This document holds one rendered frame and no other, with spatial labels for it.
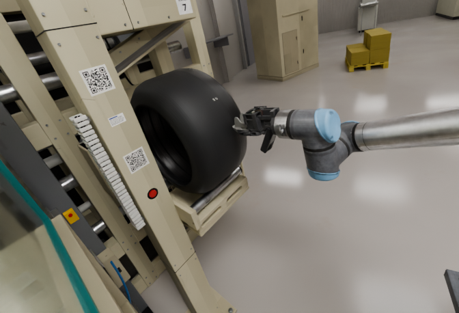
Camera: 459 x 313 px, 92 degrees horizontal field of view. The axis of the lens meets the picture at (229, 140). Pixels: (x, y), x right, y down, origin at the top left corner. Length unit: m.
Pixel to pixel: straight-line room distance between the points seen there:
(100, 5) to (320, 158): 0.97
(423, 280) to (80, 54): 2.05
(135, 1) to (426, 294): 2.15
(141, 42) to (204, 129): 0.67
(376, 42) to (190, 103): 5.50
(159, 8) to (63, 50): 0.58
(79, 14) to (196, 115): 0.42
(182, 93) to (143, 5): 0.50
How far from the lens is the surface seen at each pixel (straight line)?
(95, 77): 0.79
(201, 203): 1.02
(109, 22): 1.11
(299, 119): 0.64
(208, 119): 0.80
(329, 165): 0.69
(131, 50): 1.28
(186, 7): 1.33
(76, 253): 0.54
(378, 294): 1.83
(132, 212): 0.94
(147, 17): 1.19
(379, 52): 6.11
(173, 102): 0.81
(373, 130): 0.73
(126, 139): 0.83
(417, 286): 1.93
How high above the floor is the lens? 1.58
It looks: 28 degrees down
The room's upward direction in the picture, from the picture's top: 13 degrees counter-clockwise
